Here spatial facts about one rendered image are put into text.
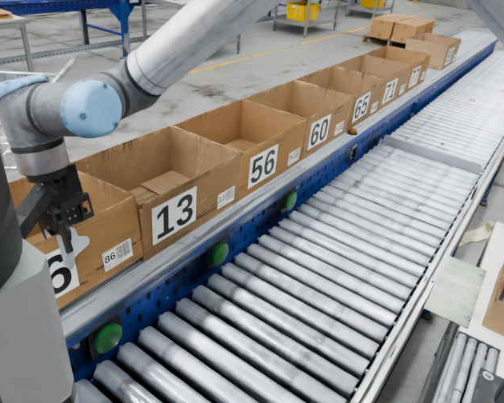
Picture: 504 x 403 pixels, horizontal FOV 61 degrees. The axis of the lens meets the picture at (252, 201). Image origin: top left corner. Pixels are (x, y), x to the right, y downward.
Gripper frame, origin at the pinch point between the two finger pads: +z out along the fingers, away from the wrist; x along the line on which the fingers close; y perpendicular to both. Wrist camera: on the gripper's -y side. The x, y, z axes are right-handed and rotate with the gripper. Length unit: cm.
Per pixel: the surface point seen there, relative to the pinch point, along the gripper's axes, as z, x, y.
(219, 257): 20.3, -4.2, 40.4
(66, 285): 4.7, 0.3, -1.1
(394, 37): 38, 205, 785
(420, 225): 35, -41, 109
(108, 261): 4.9, 0.3, 9.6
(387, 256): 34, -38, 83
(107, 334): 17.9, -4.7, 1.8
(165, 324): 27.3, -3.9, 17.6
